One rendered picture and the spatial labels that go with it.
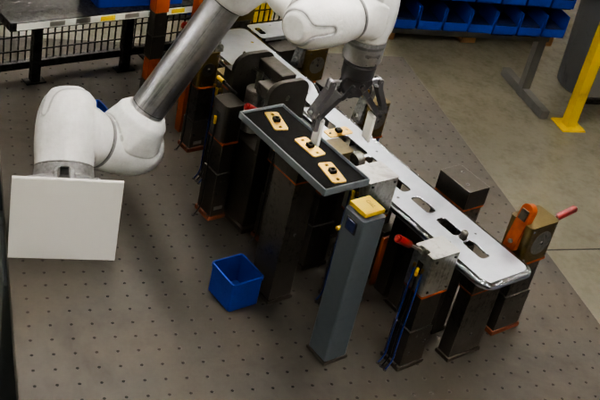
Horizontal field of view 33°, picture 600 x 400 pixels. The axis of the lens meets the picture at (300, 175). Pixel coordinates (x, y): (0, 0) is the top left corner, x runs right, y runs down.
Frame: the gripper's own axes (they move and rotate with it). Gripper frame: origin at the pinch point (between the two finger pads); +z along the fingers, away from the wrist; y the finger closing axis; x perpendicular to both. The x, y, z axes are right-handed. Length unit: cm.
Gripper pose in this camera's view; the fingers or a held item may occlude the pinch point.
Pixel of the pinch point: (341, 137)
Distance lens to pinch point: 237.9
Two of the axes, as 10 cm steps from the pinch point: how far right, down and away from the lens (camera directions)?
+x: -4.3, -5.6, 7.1
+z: -1.9, 8.3, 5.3
